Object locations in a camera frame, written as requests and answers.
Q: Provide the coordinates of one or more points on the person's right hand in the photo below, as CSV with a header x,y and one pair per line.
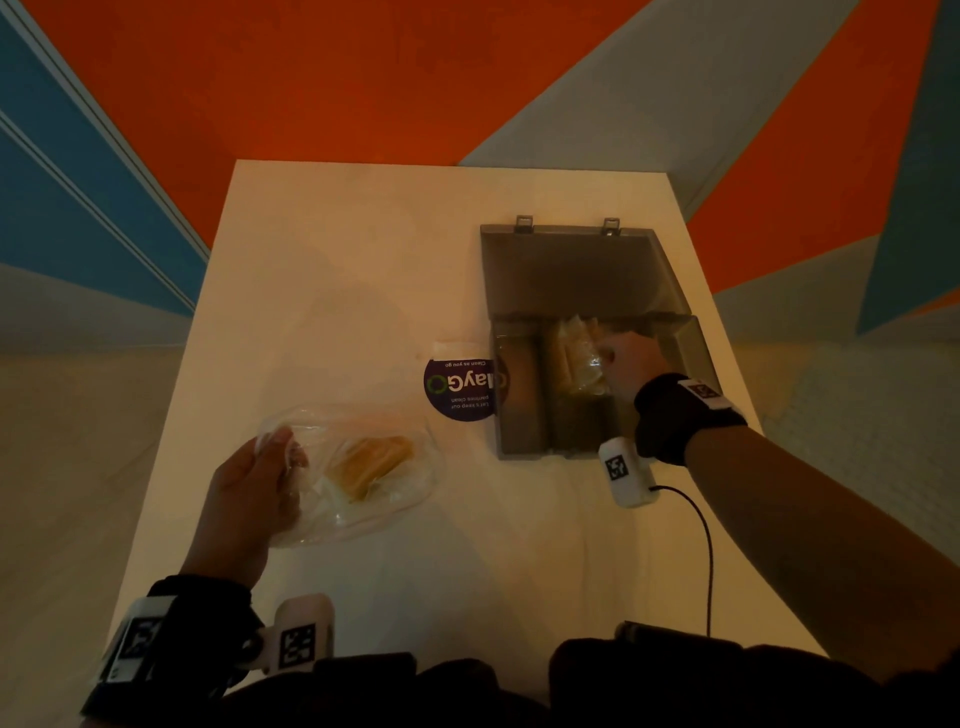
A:
x,y
634,364

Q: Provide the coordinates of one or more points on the person's left hand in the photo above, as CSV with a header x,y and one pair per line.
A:
x,y
240,510

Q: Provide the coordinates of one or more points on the yellow item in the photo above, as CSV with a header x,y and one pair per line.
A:
x,y
371,465
577,360

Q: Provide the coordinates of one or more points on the grey plastic storage box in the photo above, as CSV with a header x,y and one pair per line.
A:
x,y
577,270

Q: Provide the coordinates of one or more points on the clear plastic zip bag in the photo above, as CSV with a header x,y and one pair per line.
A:
x,y
352,517

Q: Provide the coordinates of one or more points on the person's dark clothing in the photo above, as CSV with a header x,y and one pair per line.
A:
x,y
675,690

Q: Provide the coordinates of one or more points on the black right wristband with markers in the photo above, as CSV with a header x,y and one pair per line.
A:
x,y
679,420

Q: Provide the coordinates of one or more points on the black wristband with markers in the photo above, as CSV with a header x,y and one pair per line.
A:
x,y
679,420
187,637

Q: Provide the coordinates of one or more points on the black left wristband with markers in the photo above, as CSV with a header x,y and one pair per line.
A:
x,y
187,637

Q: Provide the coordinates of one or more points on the round purple sticker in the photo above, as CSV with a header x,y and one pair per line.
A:
x,y
457,390

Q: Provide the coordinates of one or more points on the black waist device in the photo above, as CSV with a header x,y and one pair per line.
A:
x,y
660,634

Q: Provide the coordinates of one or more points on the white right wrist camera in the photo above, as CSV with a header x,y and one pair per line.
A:
x,y
626,472

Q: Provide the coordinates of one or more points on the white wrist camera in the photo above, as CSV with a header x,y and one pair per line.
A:
x,y
626,472
296,637

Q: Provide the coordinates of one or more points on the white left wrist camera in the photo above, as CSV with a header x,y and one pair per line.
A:
x,y
296,637

